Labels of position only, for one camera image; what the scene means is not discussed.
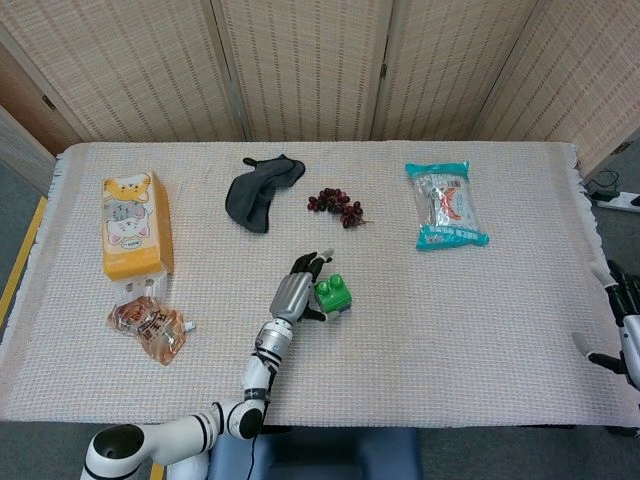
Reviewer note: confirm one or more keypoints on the white robot torso part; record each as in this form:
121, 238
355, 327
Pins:
187, 467

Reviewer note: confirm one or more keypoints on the blue toy block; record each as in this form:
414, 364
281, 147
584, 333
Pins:
346, 311

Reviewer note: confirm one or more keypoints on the orange cat tissue pack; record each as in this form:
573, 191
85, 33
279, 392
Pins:
135, 225

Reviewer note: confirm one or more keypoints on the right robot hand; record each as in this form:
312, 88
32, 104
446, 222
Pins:
631, 340

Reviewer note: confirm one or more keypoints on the beige woven tablecloth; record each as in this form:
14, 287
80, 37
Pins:
400, 360

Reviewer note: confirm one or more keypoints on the green toy block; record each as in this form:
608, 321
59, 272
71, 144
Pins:
335, 296

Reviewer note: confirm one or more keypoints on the woven folding screen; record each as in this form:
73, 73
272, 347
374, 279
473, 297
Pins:
310, 65

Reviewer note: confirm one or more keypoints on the brown spout drink pouch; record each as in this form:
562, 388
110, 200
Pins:
150, 327

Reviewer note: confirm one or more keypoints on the dark grey cloth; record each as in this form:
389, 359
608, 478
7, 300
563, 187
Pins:
250, 200

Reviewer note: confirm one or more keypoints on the teal snack package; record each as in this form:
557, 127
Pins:
447, 210

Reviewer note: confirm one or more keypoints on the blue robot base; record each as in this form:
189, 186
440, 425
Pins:
325, 455

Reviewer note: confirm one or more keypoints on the bunch of red grapes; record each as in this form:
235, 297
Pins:
335, 202

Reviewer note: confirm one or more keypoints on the white power strip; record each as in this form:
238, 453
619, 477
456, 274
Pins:
617, 201

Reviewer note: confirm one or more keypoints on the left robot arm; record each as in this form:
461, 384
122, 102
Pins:
257, 372

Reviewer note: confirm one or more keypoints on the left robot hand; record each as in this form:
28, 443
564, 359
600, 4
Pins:
292, 295

